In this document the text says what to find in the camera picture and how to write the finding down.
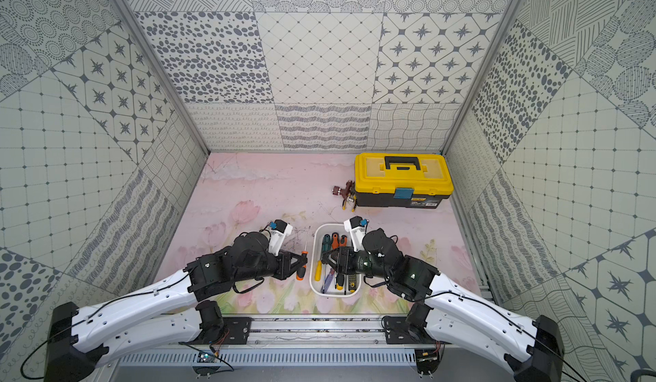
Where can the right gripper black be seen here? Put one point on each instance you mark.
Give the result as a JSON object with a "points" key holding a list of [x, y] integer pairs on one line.
{"points": [[344, 260]]}

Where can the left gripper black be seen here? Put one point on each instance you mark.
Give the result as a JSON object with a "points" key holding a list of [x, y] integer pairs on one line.
{"points": [[286, 264]]}

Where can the small orange black screwdriver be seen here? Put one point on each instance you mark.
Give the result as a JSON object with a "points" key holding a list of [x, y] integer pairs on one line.
{"points": [[302, 268]]}

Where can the yellow handle screwdriver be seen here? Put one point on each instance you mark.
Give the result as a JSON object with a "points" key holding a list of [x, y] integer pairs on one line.
{"points": [[318, 275]]}

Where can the white plastic storage box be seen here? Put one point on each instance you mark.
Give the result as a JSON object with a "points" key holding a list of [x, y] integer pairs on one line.
{"points": [[330, 228]]}

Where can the green black handle screwdriver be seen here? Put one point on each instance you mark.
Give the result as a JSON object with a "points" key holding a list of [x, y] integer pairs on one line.
{"points": [[326, 247]]}

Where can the black yellow-dotted brown-shaft screwdriver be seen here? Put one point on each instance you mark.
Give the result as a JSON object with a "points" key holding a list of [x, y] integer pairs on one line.
{"points": [[352, 284]]}

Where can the blue transparent handle screwdriver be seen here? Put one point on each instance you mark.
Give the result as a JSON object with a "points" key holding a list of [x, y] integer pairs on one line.
{"points": [[327, 283]]}

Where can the large orange black screwdriver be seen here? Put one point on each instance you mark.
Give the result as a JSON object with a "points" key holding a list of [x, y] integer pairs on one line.
{"points": [[335, 241]]}

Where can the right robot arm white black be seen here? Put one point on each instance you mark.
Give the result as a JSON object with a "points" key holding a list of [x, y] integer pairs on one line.
{"points": [[443, 311]]}

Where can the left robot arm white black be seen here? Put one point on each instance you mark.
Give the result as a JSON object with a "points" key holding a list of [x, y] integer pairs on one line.
{"points": [[178, 309]]}

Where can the yellow black toolbox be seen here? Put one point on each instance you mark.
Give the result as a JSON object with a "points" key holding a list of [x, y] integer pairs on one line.
{"points": [[401, 180]]}

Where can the left circuit board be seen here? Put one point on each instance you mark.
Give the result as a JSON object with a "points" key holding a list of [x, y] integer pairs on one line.
{"points": [[207, 358]]}

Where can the circuit board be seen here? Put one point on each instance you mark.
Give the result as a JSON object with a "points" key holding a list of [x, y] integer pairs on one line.
{"points": [[207, 358], [427, 362]]}

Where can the right circuit board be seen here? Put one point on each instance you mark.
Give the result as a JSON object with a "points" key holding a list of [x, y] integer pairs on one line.
{"points": [[427, 362]]}

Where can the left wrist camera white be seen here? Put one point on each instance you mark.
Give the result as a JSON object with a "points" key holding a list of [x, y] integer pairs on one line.
{"points": [[279, 230]]}

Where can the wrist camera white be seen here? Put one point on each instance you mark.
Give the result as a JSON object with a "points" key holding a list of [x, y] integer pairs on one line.
{"points": [[279, 230], [356, 228]]}

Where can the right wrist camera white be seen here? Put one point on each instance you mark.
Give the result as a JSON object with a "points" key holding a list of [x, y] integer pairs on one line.
{"points": [[356, 228]]}

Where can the yellow handled pliers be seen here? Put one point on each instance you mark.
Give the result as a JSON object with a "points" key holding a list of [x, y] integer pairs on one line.
{"points": [[349, 196]]}

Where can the aluminium rail frame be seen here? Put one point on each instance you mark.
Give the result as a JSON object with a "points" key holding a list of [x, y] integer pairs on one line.
{"points": [[264, 332]]}

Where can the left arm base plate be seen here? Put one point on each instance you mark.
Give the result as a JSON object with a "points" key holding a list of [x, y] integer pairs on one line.
{"points": [[230, 330]]}

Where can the white slotted cable duct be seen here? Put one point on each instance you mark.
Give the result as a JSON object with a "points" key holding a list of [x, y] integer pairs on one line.
{"points": [[270, 357]]}

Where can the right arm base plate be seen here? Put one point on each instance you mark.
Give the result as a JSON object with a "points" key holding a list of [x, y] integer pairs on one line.
{"points": [[407, 330]]}

